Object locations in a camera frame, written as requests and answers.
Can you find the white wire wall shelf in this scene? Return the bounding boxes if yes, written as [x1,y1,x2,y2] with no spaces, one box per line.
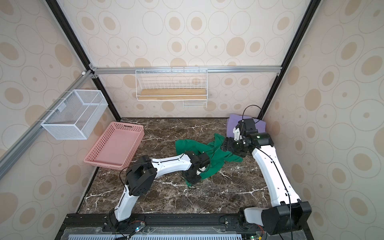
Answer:
[135,72,209,107]

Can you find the white mesh wall basket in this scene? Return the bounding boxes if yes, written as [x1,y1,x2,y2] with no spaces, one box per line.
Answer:
[41,90,108,140]

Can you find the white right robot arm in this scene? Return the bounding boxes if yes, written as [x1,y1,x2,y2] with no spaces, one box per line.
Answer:
[221,133,312,235]

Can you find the aluminium wall rail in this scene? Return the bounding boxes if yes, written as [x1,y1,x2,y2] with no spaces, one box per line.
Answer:
[92,66,282,75]
[1,70,92,179]

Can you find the pink plastic basket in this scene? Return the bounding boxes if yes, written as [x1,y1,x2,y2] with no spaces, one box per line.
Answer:
[84,122,145,170]

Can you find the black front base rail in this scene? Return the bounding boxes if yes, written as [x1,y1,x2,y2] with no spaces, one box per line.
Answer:
[55,212,314,240]

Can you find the folded purple t-shirt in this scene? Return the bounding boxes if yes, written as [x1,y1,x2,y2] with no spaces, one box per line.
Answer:
[227,114,266,138]

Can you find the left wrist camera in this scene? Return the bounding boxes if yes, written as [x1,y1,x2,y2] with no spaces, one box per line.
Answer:
[198,153,211,169]

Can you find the aluminium wall rail left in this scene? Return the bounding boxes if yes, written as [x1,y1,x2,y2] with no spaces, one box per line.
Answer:
[1,70,92,179]

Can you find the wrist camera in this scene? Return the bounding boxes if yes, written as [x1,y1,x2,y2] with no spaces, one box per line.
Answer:
[198,153,211,169]
[235,119,259,138]

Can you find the aluminium wall rail back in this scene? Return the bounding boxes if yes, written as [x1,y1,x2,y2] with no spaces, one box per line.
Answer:
[92,66,282,75]

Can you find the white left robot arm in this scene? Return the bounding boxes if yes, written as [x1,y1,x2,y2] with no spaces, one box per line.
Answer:
[113,151,211,223]

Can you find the green t-shirt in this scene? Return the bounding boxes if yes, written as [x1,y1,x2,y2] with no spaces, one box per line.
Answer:
[175,134,243,180]

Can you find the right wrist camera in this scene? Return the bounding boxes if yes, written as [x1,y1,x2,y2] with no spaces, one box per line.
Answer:
[235,119,259,138]

